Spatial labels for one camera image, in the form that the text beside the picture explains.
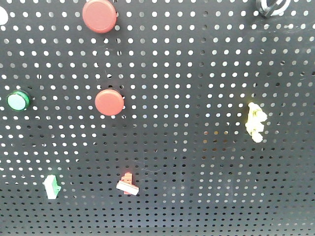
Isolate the silver black rotary knob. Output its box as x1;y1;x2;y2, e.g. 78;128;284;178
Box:
255;0;291;18

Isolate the black perforated pegboard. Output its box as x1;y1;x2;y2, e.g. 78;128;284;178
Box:
0;0;315;236

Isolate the small red push button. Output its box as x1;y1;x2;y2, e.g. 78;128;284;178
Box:
94;89;125;116

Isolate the large red push button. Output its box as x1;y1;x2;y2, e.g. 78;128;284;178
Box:
82;0;117;33

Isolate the green illuminated push button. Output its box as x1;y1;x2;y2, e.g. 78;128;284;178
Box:
6;90;31;111

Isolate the white round button edge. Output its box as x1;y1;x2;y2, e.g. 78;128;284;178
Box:
0;6;9;26

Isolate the red white toggle switch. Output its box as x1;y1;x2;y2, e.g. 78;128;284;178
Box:
116;172;139;195

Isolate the yellow white plastic switch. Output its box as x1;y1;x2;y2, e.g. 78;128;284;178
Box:
245;102;267;143

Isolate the green white toggle switch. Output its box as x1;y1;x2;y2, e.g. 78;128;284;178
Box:
43;175;61;200

